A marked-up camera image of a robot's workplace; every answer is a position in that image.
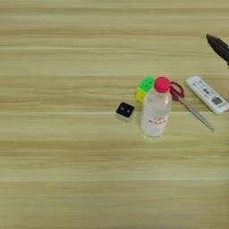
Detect white remote control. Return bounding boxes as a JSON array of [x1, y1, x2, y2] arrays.
[[185, 75, 229, 115]]

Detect small black square white-based device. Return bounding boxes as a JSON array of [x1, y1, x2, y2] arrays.
[[114, 101, 136, 123]]

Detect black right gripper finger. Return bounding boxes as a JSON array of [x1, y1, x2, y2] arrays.
[[205, 33, 229, 66]]

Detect green yellow red puzzle cube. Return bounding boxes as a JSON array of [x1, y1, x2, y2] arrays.
[[135, 75, 156, 105]]

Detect red handled scissors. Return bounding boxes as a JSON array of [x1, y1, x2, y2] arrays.
[[169, 81, 216, 132]]

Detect clear water bottle red cap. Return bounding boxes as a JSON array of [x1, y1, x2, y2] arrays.
[[139, 76, 174, 140]]

